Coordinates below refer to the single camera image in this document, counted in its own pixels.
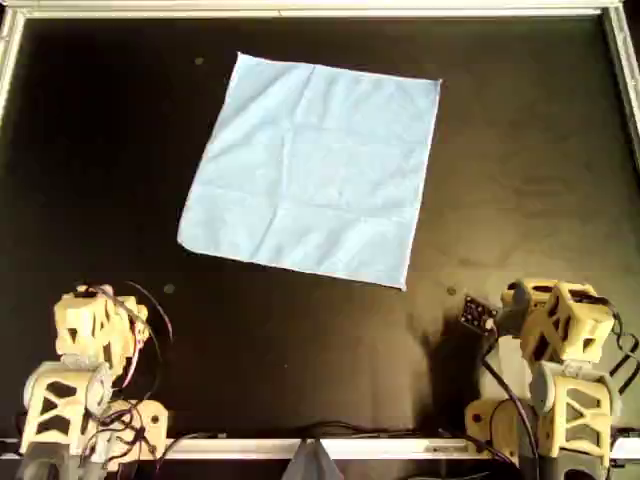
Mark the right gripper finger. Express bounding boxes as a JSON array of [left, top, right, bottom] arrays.
[[501, 285, 521, 324], [514, 279, 532, 314]]

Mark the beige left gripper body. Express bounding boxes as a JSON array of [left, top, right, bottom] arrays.
[[53, 294, 114, 354]]

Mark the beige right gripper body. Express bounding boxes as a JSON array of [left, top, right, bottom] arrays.
[[524, 280, 566, 321]]

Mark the light blue microfibre cloth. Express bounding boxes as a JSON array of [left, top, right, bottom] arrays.
[[178, 51, 443, 291]]

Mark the grey right camera bracket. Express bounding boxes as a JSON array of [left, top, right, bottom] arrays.
[[492, 305, 527, 337]]

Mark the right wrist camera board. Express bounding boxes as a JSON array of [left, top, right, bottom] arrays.
[[458, 294, 497, 334]]

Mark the black left camera cable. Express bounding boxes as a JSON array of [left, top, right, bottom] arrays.
[[112, 280, 175, 401]]

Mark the black cable along frame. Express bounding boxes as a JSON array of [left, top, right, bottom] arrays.
[[169, 421, 454, 445]]

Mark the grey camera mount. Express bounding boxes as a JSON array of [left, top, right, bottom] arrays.
[[282, 438, 345, 480]]

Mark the aluminium table frame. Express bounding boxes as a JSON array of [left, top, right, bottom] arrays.
[[0, 0, 640, 461]]

